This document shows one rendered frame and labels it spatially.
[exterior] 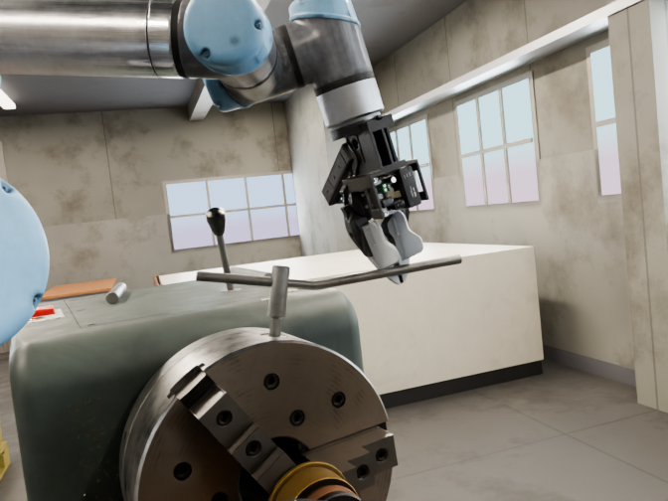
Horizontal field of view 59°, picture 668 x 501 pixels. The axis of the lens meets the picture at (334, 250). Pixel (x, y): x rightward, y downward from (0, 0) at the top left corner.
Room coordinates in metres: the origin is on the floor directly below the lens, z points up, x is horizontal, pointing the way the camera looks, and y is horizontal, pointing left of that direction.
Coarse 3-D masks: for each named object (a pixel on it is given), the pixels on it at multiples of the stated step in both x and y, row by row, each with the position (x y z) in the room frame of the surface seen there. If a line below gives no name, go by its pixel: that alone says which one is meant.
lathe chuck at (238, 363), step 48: (240, 336) 0.72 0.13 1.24; (288, 336) 0.72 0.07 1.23; (240, 384) 0.65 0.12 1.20; (288, 384) 0.67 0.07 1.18; (336, 384) 0.70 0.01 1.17; (144, 432) 0.63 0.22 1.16; (192, 432) 0.62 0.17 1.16; (288, 432) 0.67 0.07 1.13; (336, 432) 0.70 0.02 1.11; (144, 480) 0.60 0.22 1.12; (192, 480) 0.62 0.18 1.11; (384, 480) 0.73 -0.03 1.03
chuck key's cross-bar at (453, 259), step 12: (408, 264) 0.75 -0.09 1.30; (420, 264) 0.76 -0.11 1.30; (432, 264) 0.76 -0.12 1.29; (444, 264) 0.76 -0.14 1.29; (204, 276) 0.70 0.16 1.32; (216, 276) 0.70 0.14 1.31; (228, 276) 0.71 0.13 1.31; (240, 276) 0.71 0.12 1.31; (252, 276) 0.71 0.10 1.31; (264, 276) 0.72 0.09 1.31; (348, 276) 0.74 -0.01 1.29; (360, 276) 0.74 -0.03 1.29; (372, 276) 0.74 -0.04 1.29; (384, 276) 0.75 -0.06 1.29; (300, 288) 0.72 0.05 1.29; (312, 288) 0.73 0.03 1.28; (324, 288) 0.73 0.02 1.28
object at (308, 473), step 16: (304, 464) 0.59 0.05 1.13; (320, 464) 0.59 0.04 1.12; (288, 480) 0.57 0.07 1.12; (304, 480) 0.56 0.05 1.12; (320, 480) 0.56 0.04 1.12; (336, 480) 0.57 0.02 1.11; (272, 496) 0.57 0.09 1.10; (288, 496) 0.55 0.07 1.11; (304, 496) 0.55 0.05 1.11; (320, 496) 0.54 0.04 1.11; (336, 496) 0.54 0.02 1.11; (352, 496) 0.54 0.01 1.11
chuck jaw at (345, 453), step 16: (368, 432) 0.70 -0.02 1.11; (384, 432) 0.70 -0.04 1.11; (304, 448) 0.69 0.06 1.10; (320, 448) 0.68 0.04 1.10; (336, 448) 0.67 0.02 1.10; (352, 448) 0.67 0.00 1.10; (368, 448) 0.67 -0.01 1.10; (384, 448) 0.68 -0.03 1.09; (336, 464) 0.63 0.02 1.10; (352, 464) 0.63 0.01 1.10; (368, 464) 0.65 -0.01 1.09; (384, 464) 0.68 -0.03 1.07; (352, 480) 0.62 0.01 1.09; (368, 480) 0.65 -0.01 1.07
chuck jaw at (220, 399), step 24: (192, 384) 0.64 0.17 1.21; (192, 408) 0.62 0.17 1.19; (216, 408) 0.60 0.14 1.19; (240, 408) 0.61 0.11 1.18; (216, 432) 0.59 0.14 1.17; (240, 432) 0.61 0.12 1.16; (264, 432) 0.60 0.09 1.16; (240, 456) 0.58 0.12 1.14; (264, 456) 0.60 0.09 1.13; (288, 456) 0.59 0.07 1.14; (264, 480) 0.57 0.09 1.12
